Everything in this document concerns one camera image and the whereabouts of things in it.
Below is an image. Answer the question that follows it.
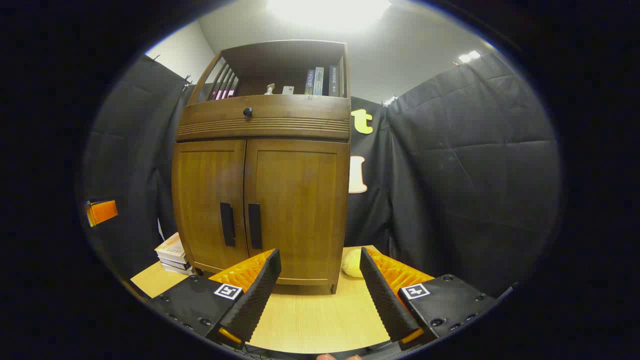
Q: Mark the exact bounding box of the wooden shoe cabinet door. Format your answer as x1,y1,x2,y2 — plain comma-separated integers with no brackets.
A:
172,139,248,275
243,138,350,287

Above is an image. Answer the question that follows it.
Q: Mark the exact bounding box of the wooden double-door shoe cabinet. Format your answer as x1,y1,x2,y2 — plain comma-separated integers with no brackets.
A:
171,40,352,295

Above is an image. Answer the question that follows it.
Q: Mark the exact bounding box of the wooden drawer with black knob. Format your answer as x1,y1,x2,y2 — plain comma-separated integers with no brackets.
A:
175,94,351,141

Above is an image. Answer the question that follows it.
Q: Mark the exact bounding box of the thick cream cover book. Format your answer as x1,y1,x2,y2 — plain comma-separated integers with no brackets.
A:
154,232,188,261

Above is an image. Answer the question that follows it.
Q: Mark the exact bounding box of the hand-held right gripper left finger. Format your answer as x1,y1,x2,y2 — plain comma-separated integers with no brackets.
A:
148,247,282,351

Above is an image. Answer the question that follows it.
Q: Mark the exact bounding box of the black backdrop cloth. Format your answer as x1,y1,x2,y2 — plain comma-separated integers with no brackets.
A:
82,50,561,298

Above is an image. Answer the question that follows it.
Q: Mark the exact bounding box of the large ceiling light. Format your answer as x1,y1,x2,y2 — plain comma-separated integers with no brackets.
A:
266,0,394,32

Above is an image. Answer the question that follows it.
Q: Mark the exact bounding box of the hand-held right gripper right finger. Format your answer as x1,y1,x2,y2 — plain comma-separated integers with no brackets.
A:
359,246,501,352

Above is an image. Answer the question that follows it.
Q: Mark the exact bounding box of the pale yellow round object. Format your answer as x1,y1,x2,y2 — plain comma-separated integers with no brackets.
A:
341,248,365,279

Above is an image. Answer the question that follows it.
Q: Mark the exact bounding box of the thin grey book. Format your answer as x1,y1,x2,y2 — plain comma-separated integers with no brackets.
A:
158,256,191,271

